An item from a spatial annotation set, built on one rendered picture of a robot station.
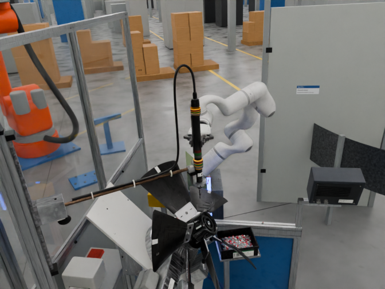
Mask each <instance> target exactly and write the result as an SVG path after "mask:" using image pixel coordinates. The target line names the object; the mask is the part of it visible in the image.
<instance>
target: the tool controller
mask: <svg viewBox="0 0 385 289"><path fill-rule="evenodd" d="M365 184H366V182H365V179H364V177H363V173H362V170H361V169H360V168H343V167H311V171H310V175H309V180H308V185H307V194H308V201H309V203H310V204H325V205H327V204H334V205H358V202H359V200H360V196H361V194H362V192H363V189H364V186H365Z"/></svg>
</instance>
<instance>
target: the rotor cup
mask: <svg viewBox="0 0 385 289"><path fill-rule="evenodd" d="M207 221H209V222H210V225H208V223H207ZM191 222H194V227H193V229H192V233H191V237H190V240H189V242H187V243H184V244H185V245H186V246H187V247H188V248H190V249H192V250H197V249H198V248H200V245H201V242H202V240H203V239H205V240H208V239H207V238H209V237H210V236H212V237H213V236H215V235H216V234H217V232H218V228H217V224H216V222H215V220H214V218H213V217H212V215H211V214H209V213H208V212H205V211H202V212H200V213H199V214H198V215H196V216H194V217H193V218H191V219H190V220H188V221H187V222H186V223H188V224H189V223H191ZM200 225H201V227H200V228H198V229H196V228H197V227H198V226H200ZM210 238H211V237H210ZM210 238H209V239H210Z"/></svg>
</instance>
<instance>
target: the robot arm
mask: <svg viewBox="0 0 385 289"><path fill-rule="evenodd" d="M198 99H199V104H200V107H201V114H200V125H201V147H203V145H204V144H205V143H208V142H209V141H210V140H211V139H214V136H213V135H211V124H212V121H213V114H212V113H211V111H209V110H207V108H206V106H207V105H208V104H209V103H213V104H215V105H216V106H217V107H218V108H219V109H220V110H221V112H222V113H223V114H224V115H226V116H230V115H232V114H234V113H235V112H237V111H239V110H241V109H242V108H243V112H242V114H241V116H240V117H239V119H238V120H235V121H233V122H230V123H228V124H227V125H226V126H225V128H224V133H225V135H226V136H227V138H228V139H229V140H230V141H231V143H232V144H233V145H232V146H229V145H227V144H225V143H223V142H219V143H217V144H216V145H215V146H214V147H213V148H212V149H211V150H210V151H208V152H207V153H206V154H205V155H204V156H203V157H202V158H203V169H202V170H203V178H205V179H207V177H210V173H211V172H212V171H213V170H214V169H215V168H216V167H217V166H218V165H219V164H221V163H222V162H223V161H224V160H225V159H226V158H227V157H228V156H230V155H232V154H235V153H245V152H248V151H249V150H250V149H251V148H252V147H253V141H252V139H251V137H250V136H249V135H248V134H247V133H246V132H245V130H247V129H249V128H251V127H252V126H253V124H254V123H255V122H256V120H257V118H258V113H259V114H260V115H261V116H263V117H266V118H268V117H271V116H272V115H273V114H274V113H275V111H276V104H275V102H274V100H273V98H272V96H271V95H270V93H269V91H268V89H267V87H266V85H265V84H264V83H263V82H260V81H256V82H254V83H251V84H250V85H248V86H246V87H245V88H243V89H241V90H239V91H238V92H236V93H234V94H232V95H231V96H229V97H227V98H226V99H223V98H221V97H219V96H215V95H204V96H202V97H200V98H198ZM183 138H184V139H187V140H188V141H189V144H190V145H191V147H192V146H193V139H192V129H191V128H190V129H189V131H188V134H186V135H184V136H183Z"/></svg>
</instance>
